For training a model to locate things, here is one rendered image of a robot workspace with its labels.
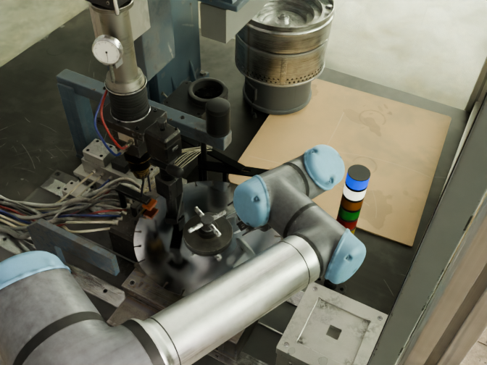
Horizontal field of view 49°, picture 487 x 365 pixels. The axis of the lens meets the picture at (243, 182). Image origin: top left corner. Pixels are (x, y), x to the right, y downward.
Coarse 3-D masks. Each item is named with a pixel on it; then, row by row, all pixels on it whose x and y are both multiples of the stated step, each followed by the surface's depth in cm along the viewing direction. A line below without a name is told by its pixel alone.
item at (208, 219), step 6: (198, 210) 119; (204, 216) 117; (210, 216) 117; (216, 216) 118; (204, 222) 116; (210, 222) 116; (192, 228) 115; (198, 228) 116; (204, 228) 117; (210, 228) 116; (216, 228) 116; (216, 234) 115
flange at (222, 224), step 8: (192, 224) 121; (216, 224) 119; (224, 224) 121; (184, 232) 120; (192, 232) 119; (200, 232) 118; (208, 232) 118; (224, 232) 120; (232, 232) 120; (184, 240) 119; (192, 240) 118; (200, 240) 118; (208, 240) 118; (216, 240) 118; (224, 240) 118; (192, 248) 117; (200, 248) 117; (208, 248) 117; (216, 248) 117; (224, 248) 118
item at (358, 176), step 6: (354, 168) 106; (360, 168) 106; (366, 168) 106; (348, 174) 105; (354, 174) 105; (360, 174) 105; (366, 174) 105; (348, 180) 106; (354, 180) 105; (360, 180) 104; (366, 180) 105; (348, 186) 107; (354, 186) 106; (360, 186) 105; (366, 186) 107
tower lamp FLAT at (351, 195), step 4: (344, 188) 109; (348, 188) 107; (344, 192) 109; (348, 192) 108; (352, 192) 107; (356, 192) 107; (360, 192) 107; (364, 192) 108; (344, 196) 109; (348, 196) 109; (352, 196) 108; (356, 196) 108; (360, 196) 108; (364, 196) 109; (352, 200) 109; (356, 200) 108; (360, 200) 109
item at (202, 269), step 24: (192, 192) 129; (216, 192) 129; (144, 216) 124; (192, 216) 124; (144, 240) 119; (168, 240) 119; (240, 240) 120; (264, 240) 120; (144, 264) 115; (168, 264) 115; (192, 264) 115; (216, 264) 115; (168, 288) 111; (192, 288) 111
